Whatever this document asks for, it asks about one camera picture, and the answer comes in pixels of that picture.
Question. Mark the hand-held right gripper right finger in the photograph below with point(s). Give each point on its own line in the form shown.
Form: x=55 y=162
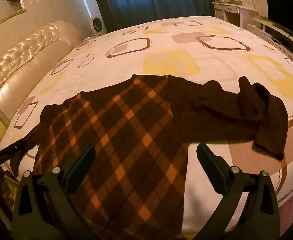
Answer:
x=211 y=165

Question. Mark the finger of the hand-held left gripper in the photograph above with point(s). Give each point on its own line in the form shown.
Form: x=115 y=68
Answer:
x=9 y=152

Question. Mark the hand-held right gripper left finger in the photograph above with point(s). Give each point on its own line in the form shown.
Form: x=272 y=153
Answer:
x=82 y=163

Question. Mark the brown plaid top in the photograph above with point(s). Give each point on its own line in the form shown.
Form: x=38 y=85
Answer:
x=126 y=130

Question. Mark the cream tufted leather headboard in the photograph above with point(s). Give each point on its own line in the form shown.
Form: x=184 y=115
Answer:
x=24 y=67

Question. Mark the bed with patterned sheet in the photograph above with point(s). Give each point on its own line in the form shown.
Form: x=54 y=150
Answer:
x=186 y=62

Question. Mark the small white fan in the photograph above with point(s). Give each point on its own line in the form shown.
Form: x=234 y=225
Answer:
x=97 y=25

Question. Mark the white television stand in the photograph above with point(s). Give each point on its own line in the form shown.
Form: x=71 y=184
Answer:
x=279 y=33

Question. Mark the white dressing table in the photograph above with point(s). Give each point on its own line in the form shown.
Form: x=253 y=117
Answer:
x=232 y=11

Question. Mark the black television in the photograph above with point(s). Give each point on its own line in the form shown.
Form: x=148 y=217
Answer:
x=282 y=10

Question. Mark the blue curtain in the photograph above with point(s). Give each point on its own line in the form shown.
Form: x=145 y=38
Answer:
x=149 y=0

